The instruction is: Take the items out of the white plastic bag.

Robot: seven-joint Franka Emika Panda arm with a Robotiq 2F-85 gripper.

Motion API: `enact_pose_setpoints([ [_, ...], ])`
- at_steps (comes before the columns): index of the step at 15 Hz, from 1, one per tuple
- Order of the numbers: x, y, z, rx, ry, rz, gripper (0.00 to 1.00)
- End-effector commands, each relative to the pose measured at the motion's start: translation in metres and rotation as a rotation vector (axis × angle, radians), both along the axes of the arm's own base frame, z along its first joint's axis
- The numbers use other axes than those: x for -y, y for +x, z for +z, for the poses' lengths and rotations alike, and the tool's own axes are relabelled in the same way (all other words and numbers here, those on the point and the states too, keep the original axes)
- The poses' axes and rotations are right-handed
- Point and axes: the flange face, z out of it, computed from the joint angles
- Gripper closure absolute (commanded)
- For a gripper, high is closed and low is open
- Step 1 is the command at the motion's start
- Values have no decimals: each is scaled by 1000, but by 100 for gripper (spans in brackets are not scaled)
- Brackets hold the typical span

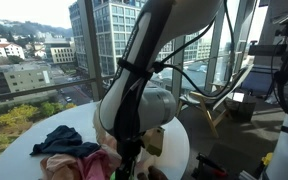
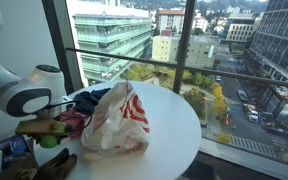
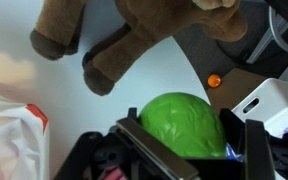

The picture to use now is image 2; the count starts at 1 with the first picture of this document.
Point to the yellowish wrist camera box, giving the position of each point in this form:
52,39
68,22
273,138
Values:
39,127

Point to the blue box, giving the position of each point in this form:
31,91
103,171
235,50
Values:
12,150

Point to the green ball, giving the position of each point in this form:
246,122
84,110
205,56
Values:
49,141

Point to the brown cardboard box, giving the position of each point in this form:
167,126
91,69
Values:
5,174

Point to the dark window mullion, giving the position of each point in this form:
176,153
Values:
184,46

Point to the white plastic bag red print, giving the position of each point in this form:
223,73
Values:
117,126

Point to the pink cloth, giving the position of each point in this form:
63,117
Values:
73,121

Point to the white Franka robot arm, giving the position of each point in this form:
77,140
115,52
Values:
14,95

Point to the navy blue cloth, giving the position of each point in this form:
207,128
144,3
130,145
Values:
87,100

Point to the grey window sill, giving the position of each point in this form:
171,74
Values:
250,160

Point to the brown suede glove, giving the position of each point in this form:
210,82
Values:
55,166

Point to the dark window railing bar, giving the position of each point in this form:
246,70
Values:
237,76

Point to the dark window side frame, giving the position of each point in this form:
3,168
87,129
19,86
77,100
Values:
59,33

